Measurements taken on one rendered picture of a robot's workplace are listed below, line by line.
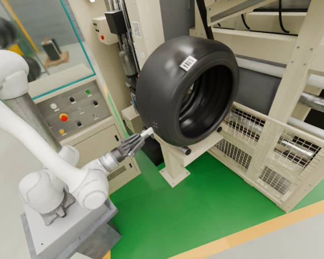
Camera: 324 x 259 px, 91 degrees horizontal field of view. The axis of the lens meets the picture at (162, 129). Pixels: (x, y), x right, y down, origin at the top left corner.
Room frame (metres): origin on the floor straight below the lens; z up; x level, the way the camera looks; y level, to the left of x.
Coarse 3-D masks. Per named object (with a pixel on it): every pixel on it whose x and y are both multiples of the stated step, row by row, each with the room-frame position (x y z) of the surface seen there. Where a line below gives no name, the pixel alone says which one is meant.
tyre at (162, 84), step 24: (168, 48) 0.77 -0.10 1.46; (192, 48) 0.68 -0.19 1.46; (216, 48) 0.70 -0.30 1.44; (144, 72) 0.75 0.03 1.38; (168, 72) 0.63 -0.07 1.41; (192, 72) 0.61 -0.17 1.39; (216, 72) 0.94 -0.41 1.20; (144, 96) 0.68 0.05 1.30; (168, 96) 0.58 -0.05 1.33; (192, 96) 0.97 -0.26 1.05; (216, 96) 0.90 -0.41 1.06; (144, 120) 0.70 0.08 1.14; (168, 120) 0.55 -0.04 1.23; (192, 120) 0.86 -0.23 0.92; (216, 120) 0.72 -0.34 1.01; (192, 144) 0.61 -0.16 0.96
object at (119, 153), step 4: (120, 144) 0.58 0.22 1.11; (128, 144) 0.57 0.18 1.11; (116, 148) 0.54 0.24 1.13; (120, 148) 0.56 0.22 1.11; (112, 152) 0.53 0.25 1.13; (116, 152) 0.52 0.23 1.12; (120, 152) 0.52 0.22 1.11; (124, 152) 0.53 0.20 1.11; (128, 152) 0.52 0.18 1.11; (116, 156) 0.50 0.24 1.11; (120, 156) 0.51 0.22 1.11; (124, 156) 0.51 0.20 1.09; (120, 160) 0.50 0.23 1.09
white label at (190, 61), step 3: (189, 57) 0.64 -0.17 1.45; (192, 57) 0.64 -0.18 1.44; (186, 60) 0.64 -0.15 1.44; (189, 60) 0.63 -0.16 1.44; (192, 60) 0.63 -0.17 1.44; (195, 60) 0.62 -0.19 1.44; (183, 63) 0.63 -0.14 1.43; (186, 63) 0.62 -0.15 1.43; (189, 63) 0.62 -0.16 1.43; (192, 63) 0.62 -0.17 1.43; (183, 66) 0.62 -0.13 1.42; (186, 66) 0.61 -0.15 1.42; (189, 66) 0.61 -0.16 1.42; (186, 69) 0.60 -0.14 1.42
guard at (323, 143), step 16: (256, 112) 0.72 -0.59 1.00; (224, 128) 0.90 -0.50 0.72; (256, 128) 0.69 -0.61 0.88; (288, 128) 0.55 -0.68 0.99; (272, 144) 0.59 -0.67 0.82; (288, 144) 0.52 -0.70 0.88; (224, 160) 0.86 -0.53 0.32; (320, 160) 0.38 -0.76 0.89; (288, 176) 0.45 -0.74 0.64; (272, 192) 0.47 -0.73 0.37; (288, 192) 0.40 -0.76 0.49
